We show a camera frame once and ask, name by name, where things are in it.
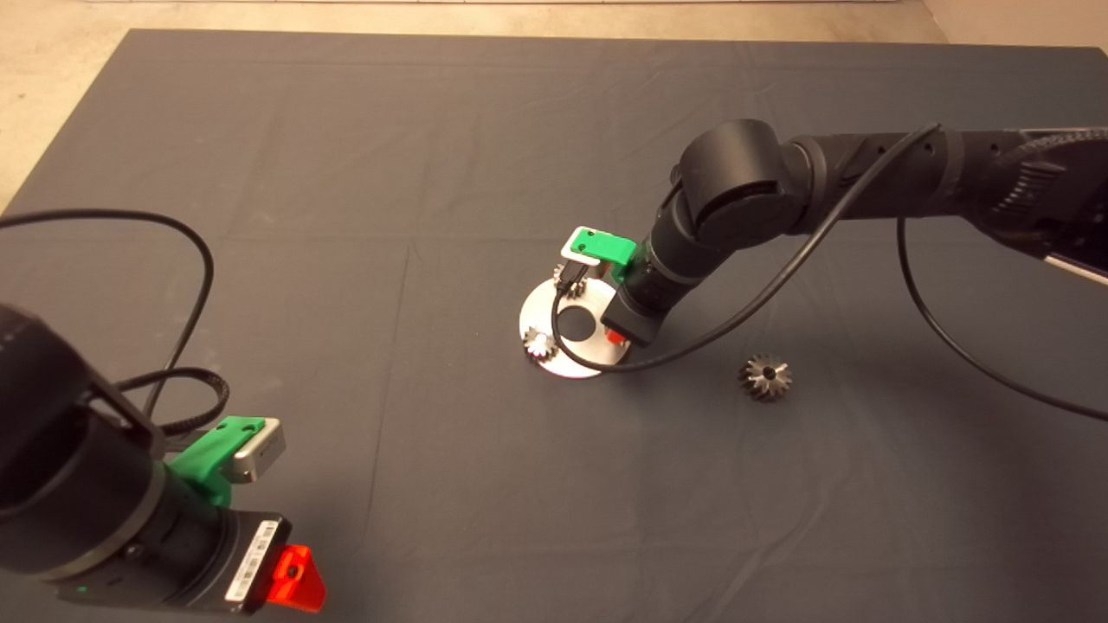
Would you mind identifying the large steel gear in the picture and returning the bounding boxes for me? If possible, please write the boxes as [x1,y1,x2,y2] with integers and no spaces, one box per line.
[738,353,793,402]

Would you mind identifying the silver right camera box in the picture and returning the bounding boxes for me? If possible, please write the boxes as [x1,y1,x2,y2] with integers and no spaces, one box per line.
[561,228,604,263]

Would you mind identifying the black braided left cable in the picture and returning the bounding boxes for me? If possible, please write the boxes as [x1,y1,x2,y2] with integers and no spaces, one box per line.
[117,367,231,436]

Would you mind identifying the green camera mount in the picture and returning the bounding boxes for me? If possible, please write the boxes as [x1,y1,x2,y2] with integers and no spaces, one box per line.
[169,416,267,507]
[570,226,640,282]

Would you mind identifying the round metal plate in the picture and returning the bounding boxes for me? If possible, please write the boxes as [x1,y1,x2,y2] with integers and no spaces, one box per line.
[519,279,628,379]

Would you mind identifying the silver camera box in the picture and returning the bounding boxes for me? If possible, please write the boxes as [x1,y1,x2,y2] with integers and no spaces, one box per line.
[227,418,287,484]
[561,228,604,263]

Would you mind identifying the green right camera mount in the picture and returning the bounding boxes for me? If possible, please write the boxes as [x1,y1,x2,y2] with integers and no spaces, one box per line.
[570,226,640,282]

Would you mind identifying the dark grey table cloth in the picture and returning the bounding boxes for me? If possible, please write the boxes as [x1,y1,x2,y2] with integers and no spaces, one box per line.
[0,29,1108,623]

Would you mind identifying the silver left camera box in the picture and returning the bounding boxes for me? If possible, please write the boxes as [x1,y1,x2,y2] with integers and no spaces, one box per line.
[227,418,287,484]

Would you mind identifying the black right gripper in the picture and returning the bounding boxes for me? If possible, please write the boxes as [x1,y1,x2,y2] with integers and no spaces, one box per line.
[600,258,691,347]

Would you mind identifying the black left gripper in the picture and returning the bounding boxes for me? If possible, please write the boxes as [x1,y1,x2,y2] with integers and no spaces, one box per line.
[56,502,328,617]

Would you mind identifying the thin black left cable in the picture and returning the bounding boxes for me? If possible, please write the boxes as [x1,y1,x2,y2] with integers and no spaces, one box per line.
[0,209,216,416]

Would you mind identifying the green left camera mount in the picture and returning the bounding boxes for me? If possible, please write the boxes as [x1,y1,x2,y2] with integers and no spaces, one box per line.
[169,416,267,507]

